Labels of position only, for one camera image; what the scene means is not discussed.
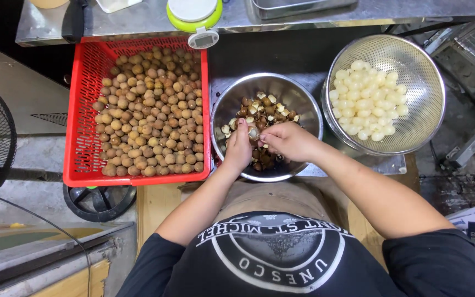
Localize wire metal rack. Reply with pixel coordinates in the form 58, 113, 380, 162
423, 17, 475, 104

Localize pile of brown longan fruits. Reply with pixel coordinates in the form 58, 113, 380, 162
92, 46, 205, 177

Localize black power cable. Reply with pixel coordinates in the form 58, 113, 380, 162
0, 194, 92, 297

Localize heap of longan shells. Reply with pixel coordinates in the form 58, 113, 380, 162
221, 91, 302, 172

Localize steel tray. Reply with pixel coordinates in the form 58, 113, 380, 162
244, 0, 358, 22

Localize person's right hand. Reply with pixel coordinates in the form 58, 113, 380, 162
258, 121, 325, 164

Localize black round fan base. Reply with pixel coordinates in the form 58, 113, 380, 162
63, 183, 137, 223

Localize steel mixing bowl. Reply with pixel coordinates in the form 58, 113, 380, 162
210, 73, 324, 183

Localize white plastic container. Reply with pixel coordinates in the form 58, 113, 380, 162
96, 0, 143, 14

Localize green and white kitchen scale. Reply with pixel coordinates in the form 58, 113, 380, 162
166, 0, 224, 50

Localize beige bowl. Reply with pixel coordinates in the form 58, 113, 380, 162
28, 0, 70, 10

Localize pile of peeled white longans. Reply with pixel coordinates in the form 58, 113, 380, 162
329, 60, 410, 142

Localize steel perforated colander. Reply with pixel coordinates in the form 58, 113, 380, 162
321, 34, 447, 156

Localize person's left hand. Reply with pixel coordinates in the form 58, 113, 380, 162
223, 117, 254, 167

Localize red plastic basket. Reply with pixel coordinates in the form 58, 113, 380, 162
63, 35, 213, 188

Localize black knife handle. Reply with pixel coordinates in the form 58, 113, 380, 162
61, 0, 90, 44

